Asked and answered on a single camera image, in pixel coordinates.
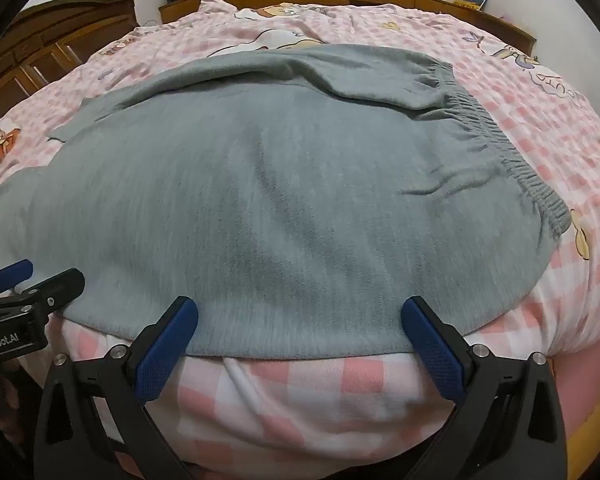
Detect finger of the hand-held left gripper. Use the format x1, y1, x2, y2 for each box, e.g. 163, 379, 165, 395
0, 259, 34, 298
11, 268, 86, 318

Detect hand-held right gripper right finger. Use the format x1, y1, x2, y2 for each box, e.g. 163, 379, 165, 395
401, 296, 570, 480

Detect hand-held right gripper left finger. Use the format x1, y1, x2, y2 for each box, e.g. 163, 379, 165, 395
32, 296, 199, 480

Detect grey pants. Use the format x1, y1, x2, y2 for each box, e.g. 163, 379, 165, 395
0, 43, 572, 361

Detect pink bed sheet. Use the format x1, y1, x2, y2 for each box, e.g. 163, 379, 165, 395
550, 280, 600, 441

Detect pink checked cartoon blanket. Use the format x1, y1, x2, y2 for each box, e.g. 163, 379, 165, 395
0, 0, 600, 466

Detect dark wooden wardrobe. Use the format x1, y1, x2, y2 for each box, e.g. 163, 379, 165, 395
0, 0, 140, 111

